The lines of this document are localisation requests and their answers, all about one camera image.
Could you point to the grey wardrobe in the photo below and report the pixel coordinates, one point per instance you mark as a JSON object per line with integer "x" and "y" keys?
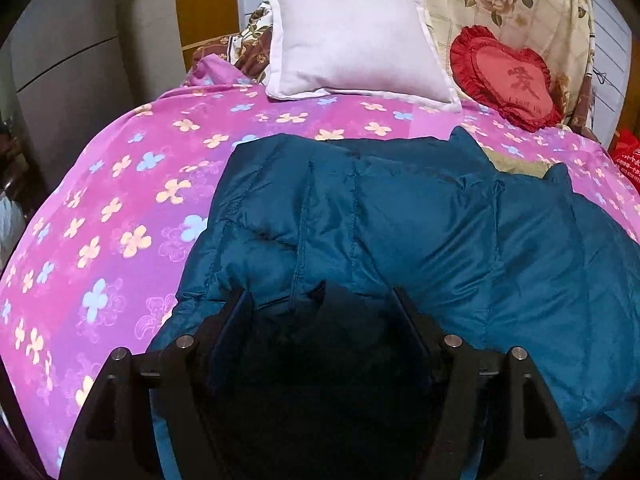
{"x": 70, "y": 67}

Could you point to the brown floral pillow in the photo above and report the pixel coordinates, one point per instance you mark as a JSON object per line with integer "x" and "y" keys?
{"x": 242, "y": 58}

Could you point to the red plastic bag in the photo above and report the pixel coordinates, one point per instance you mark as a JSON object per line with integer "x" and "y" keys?
{"x": 626, "y": 154}

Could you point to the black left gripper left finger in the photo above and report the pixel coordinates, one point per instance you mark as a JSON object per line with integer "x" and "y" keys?
{"x": 113, "y": 436}

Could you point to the white square pillow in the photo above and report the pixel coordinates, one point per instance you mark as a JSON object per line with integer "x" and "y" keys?
{"x": 367, "y": 47}

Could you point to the teal quilted down jacket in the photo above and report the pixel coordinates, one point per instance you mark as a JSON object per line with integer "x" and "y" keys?
{"x": 499, "y": 259}

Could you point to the pink floral bed sheet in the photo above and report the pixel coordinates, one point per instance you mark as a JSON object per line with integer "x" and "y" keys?
{"x": 99, "y": 265}

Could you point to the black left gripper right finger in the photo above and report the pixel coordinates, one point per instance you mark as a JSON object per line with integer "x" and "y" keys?
{"x": 494, "y": 412}

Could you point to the beige rose-print blanket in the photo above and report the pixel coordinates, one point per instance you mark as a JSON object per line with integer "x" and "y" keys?
{"x": 562, "y": 32}

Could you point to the red heart-shaped cushion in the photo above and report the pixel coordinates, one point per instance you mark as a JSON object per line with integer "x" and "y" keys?
{"x": 515, "y": 83}

